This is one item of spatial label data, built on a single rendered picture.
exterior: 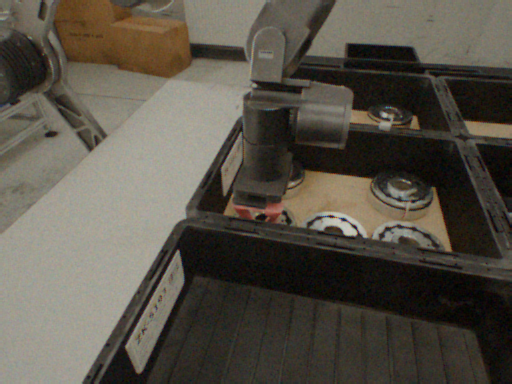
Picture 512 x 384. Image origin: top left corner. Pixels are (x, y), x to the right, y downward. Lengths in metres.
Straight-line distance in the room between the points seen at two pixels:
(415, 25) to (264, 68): 3.43
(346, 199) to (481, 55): 3.43
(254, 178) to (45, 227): 0.55
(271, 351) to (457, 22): 3.62
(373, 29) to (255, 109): 3.39
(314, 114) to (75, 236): 0.60
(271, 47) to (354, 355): 0.36
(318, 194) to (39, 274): 0.55
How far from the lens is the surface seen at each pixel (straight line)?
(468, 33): 3.92
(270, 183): 0.46
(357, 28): 3.76
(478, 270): 0.47
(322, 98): 0.42
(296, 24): 0.42
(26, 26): 1.28
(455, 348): 0.52
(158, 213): 0.83
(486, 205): 0.57
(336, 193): 0.67
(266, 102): 0.41
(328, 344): 0.47
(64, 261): 0.80
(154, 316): 0.42
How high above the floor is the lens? 1.24
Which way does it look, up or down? 39 degrees down
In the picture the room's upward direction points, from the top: straight up
